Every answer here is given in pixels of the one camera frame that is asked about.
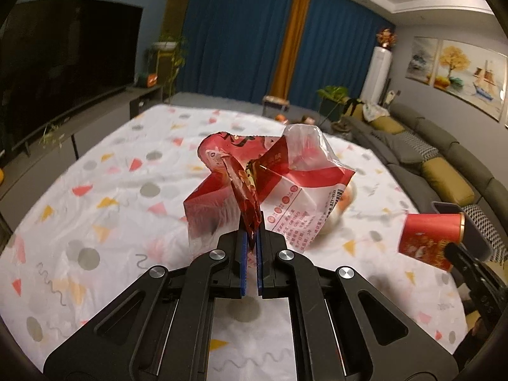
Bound black flat television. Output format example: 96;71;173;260
1;0;143;153

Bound white cloth on sofa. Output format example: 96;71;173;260
362;102;390;123

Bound patterned black white cushion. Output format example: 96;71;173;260
395;131;439;162

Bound red paper cup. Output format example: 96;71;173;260
398;212;465;272

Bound sailing ship painting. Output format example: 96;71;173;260
433;40;507;121

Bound plant stand with vines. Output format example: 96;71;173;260
146;34;187;99

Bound grey cushion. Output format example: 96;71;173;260
373;130;424;166

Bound flower decoration on conditioner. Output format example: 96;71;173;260
376;29;397;51

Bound potted green plant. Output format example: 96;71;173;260
317;85;349;123

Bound white standing air conditioner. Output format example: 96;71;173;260
360;46;393;104

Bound left landscape painting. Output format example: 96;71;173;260
405;36;438;85

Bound orange curtain strip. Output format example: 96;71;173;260
270;0;311;100

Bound grey sectional sofa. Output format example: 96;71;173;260
341;99;507;265

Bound red and clear snack bag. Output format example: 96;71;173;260
184;124;356;254

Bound patterned white tablecloth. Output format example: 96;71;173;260
1;105;467;368

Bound small mustard cushion far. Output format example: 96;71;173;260
370;116;405;134

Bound dark tv cabinet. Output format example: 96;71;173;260
1;86;162;231

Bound mustard yellow cushion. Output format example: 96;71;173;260
421;157;474;206

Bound blue curtains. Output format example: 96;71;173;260
177;0;394;109

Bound grey plastic trash bin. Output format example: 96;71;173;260
431;201;493;262

